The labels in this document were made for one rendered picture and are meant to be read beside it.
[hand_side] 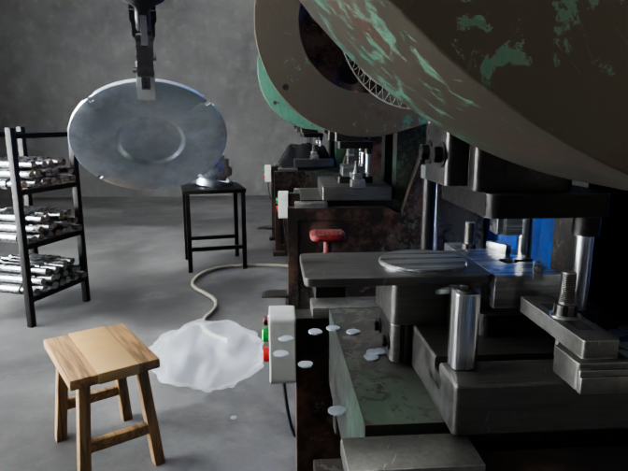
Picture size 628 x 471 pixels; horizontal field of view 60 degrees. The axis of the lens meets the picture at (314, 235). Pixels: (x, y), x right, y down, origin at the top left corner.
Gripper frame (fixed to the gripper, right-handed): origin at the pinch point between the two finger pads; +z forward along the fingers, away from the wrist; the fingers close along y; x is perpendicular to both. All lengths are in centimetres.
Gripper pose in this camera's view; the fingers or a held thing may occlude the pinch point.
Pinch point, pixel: (145, 81)
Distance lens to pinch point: 100.9
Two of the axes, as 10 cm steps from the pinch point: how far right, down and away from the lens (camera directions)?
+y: -2.1, -8.2, 5.3
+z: -2.1, 5.6, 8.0
